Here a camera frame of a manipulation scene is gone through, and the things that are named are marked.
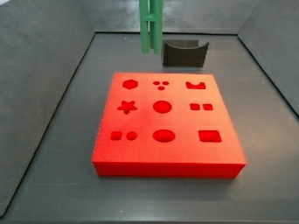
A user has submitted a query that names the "green three prong object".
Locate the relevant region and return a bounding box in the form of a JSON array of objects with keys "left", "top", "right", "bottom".
[{"left": 139, "top": 0, "right": 164, "bottom": 54}]

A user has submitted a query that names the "red shape sorter block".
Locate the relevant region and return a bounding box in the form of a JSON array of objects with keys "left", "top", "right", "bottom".
[{"left": 92, "top": 73, "right": 247, "bottom": 179}]

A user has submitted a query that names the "dark grey curved block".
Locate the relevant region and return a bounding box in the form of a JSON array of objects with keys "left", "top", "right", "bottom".
[{"left": 163, "top": 39, "right": 210, "bottom": 67}]

